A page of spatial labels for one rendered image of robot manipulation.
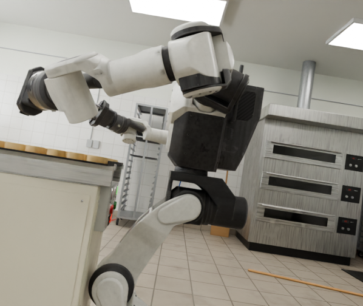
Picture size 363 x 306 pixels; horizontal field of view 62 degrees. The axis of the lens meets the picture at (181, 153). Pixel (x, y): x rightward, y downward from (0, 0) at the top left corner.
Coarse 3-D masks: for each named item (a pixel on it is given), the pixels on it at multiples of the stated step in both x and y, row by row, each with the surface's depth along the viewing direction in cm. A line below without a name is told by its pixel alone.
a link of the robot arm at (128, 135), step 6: (126, 120) 139; (132, 120) 139; (126, 126) 139; (132, 126) 140; (138, 126) 142; (120, 132) 140; (126, 132) 142; (132, 132) 143; (126, 138) 141; (132, 138) 142
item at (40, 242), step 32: (0, 192) 83; (32, 192) 84; (64, 192) 85; (96, 192) 86; (0, 224) 83; (32, 224) 84; (64, 224) 85; (0, 256) 82; (32, 256) 83; (64, 256) 84; (96, 256) 108; (0, 288) 82; (32, 288) 83; (64, 288) 84
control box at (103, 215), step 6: (102, 186) 91; (114, 186) 100; (102, 192) 91; (108, 192) 91; (102, 198) 91; (108, 198) 91; (114, 198) 108; (102, 204) 91; (108, 204) 92; (102, 210) 91; (108, 210) 93; (102, 216) 91; (108, 216) 97; (96, 222) 91; (102, 222) 91; (108, 222) 99; (96, 228) 90; (102, 228) 91
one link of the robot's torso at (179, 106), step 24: (168, 120) 100; (192, 120) 94; (216, 120) 95; (240, 120) 98; (168, 144) 100; (192, 144) 96; (216, 144) 96; (240, 144) 98; (192, 168) 102; (216, 168) 98
